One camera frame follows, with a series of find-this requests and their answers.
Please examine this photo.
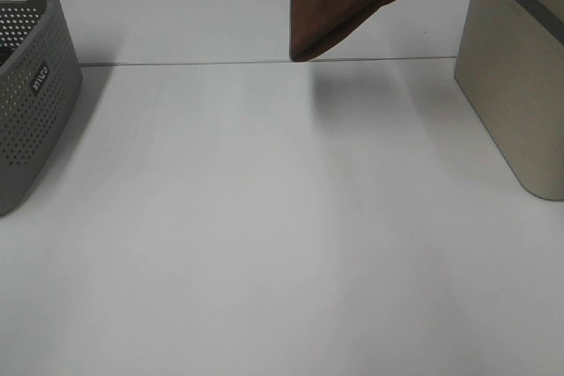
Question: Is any beige plastic basket grey rim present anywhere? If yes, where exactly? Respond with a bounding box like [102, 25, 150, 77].
[455, 0, 563, 201]

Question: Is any grey perforated plastic basket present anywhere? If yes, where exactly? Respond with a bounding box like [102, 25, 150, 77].
[1, 0, 83, 215]

